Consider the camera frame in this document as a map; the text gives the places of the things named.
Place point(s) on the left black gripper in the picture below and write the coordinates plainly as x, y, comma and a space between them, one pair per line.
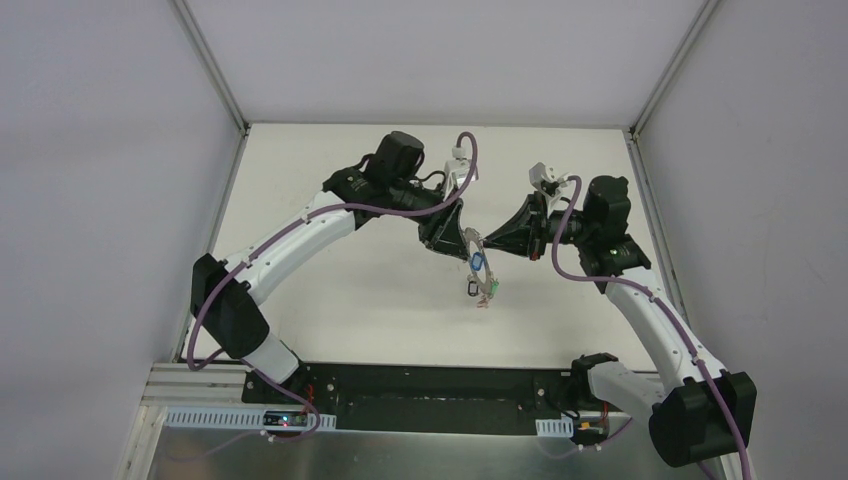
441, 220

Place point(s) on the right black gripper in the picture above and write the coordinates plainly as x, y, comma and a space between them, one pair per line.
532, 221

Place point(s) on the blue key tag with key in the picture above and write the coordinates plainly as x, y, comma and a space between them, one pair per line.
477, 261

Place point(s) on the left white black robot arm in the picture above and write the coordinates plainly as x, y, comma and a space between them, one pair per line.
226, 294

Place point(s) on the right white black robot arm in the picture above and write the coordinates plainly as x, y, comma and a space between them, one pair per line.
699, 410

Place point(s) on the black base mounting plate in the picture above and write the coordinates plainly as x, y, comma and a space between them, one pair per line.
438, 399

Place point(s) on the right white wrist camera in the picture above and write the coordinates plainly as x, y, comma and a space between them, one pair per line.
550, 183

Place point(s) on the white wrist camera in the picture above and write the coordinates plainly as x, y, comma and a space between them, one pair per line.
457, 172
550, 183

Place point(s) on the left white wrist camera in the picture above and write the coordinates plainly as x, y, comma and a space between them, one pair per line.
457, 172

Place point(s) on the right white cable duct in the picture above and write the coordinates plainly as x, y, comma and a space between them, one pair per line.
562, 427

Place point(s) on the white cable duct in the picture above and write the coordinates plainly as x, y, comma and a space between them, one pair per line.
562, 427
275, 420

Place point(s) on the left white cable duct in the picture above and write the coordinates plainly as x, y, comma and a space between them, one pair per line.
275, 420

